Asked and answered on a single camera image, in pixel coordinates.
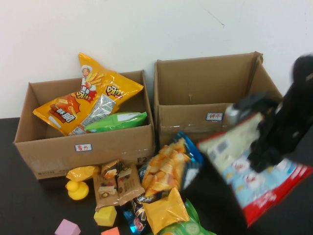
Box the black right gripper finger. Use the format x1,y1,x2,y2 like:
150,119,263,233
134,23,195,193
247,145,268,173
266,150,286,170

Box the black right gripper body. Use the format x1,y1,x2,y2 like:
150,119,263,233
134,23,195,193
254,97,298,157

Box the red white shrimp cracker bag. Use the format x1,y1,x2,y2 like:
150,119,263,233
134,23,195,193
197,112,313,228

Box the small yellow foil packet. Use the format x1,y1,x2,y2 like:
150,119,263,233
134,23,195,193
66,165,102,182

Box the black blue snack packet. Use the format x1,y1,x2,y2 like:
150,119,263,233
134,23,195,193
121,198,150,235

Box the small orange black snack packet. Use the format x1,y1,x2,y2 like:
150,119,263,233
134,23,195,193
101,159,125,179

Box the green snack bag white label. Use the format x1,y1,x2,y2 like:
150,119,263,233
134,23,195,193
84,111,148,134

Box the orange potato fries snack bag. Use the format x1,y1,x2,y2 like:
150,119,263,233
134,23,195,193
33,52,118,137
69,70,144,137

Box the blue wavy chips bag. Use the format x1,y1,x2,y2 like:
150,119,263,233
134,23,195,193
138,131,204,197

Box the green cucumber chips bag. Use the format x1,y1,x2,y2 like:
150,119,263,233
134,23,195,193
146,199,216,235

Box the cardboard box with clear tape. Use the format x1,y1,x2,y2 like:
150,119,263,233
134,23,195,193
154,51,284,154

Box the large yellow foil packet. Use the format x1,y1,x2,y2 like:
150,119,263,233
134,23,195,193
141,187,190,235

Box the cardboard box with F2 print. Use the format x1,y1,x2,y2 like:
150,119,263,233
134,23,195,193
14,70,156,180

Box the yellow foam cube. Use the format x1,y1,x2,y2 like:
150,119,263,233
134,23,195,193
94,205,118,227

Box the orange foam cube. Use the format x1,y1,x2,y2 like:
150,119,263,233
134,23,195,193
101,226,120,235

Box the yellow rubber duck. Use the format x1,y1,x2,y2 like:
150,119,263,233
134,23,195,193
65,180,90,201

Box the pink foam cube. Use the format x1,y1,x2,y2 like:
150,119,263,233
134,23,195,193
54,218,82,235

